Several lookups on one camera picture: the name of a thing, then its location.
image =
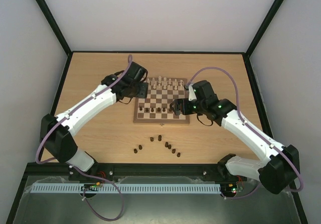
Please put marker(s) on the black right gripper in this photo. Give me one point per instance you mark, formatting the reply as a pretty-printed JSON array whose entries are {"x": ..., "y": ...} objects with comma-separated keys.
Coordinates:
[{"x": 182, "y": 106}]

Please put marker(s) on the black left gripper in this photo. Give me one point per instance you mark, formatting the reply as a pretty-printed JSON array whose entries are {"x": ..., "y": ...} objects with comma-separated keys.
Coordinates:
[{"x": 143, "y": 93}]

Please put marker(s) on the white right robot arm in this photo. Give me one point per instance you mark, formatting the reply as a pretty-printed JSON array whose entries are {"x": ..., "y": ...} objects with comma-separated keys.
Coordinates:
[{"x": 277, "y": 166}]

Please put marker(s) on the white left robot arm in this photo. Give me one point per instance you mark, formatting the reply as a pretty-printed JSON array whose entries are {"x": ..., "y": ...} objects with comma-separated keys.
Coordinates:
[{"x": 58, "y": 132}]

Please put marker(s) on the wooden chess board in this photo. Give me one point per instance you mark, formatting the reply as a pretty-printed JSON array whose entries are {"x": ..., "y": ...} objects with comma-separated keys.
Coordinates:
[{"x": 161, "y": 98}]

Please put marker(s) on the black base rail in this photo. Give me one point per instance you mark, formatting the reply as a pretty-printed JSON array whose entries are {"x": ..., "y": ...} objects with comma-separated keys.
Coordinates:
[{"x": 116, "y": 171}]

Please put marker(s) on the light blue cable duct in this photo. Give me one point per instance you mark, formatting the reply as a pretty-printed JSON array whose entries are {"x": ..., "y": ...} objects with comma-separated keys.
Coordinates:
[{"x": 127, "y": 188}]

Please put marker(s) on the black frame post left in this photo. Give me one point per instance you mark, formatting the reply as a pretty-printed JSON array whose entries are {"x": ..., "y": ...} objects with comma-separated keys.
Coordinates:
[{"x": 54, "y": 26}]

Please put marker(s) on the black frame post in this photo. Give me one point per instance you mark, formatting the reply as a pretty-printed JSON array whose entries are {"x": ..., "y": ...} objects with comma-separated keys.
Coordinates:
[
  {"x": 54, "y": 26},
  {"x": 264, "y": 25}
]

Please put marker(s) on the black frame post right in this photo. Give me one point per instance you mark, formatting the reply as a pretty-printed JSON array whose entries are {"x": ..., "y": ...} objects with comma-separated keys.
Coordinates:
[{"x": 264, "y": 25}]

